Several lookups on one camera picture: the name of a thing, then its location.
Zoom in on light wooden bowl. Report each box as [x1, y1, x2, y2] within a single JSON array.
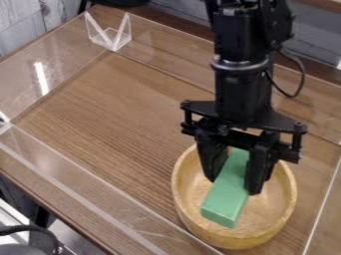
[[172, 145, 297, 250]]

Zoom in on green rectangular block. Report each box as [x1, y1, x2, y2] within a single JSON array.
[[200, 148, 249, 228]]

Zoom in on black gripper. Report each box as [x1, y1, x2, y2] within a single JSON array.
[[180, 61, 308, 182]]

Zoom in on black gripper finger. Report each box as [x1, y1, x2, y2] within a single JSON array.
[[245, 144, 276, 195]]

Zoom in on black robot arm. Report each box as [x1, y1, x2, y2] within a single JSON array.
[[180, 0, 308, 195]]

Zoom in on black metal bracket with bolt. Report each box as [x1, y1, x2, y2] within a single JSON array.
[[29, 231, 78, 255]]

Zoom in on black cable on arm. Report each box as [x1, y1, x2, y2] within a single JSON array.
[[264, 45, 308, 100]]

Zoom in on black cable lower left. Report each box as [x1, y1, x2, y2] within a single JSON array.
[[0, 224, 67, 255]]

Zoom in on clear acrylic enclosure wall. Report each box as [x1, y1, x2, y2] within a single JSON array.
[[0, 18, 341, 255]]

